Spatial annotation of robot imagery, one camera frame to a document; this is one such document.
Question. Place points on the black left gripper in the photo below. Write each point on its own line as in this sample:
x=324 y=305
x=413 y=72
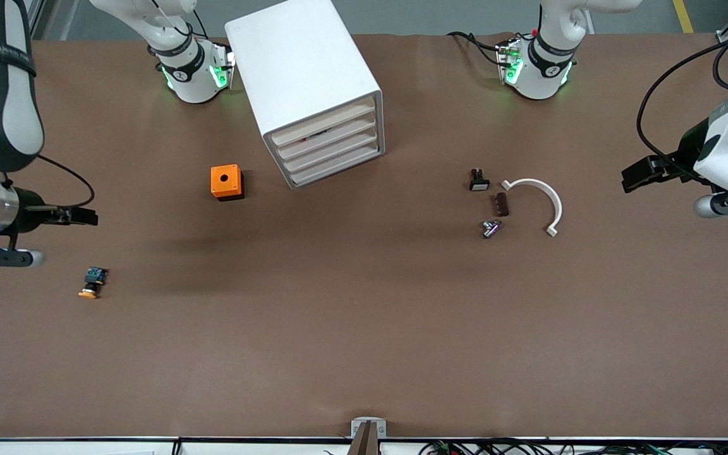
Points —
x=686 y=153

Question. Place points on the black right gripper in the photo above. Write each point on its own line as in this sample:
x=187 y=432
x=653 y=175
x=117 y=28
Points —
x=30 y=211

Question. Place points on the orange capped push button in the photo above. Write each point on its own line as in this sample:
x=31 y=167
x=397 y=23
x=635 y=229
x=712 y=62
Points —
x=90 y=285

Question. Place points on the orange button box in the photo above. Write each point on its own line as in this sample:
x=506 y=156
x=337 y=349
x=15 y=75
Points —
x=225 y=181

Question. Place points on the white curved plastic clip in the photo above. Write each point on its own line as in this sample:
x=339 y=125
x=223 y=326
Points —
x=550 y=194

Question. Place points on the brown terminal block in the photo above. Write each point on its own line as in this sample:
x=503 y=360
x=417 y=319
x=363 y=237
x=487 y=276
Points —
x=501 y=205

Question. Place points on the small purple metal connector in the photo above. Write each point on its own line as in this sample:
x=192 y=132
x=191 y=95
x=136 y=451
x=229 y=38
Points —
x=490 y=229

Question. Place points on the red black small component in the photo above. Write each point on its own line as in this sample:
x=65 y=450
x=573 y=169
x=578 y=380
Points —
x=315 y=134

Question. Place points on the black push button switch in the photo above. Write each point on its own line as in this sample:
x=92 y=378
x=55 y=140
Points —
x=478 y=181

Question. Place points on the grey metal bracket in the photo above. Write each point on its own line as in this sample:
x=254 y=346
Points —
x=368 y=431

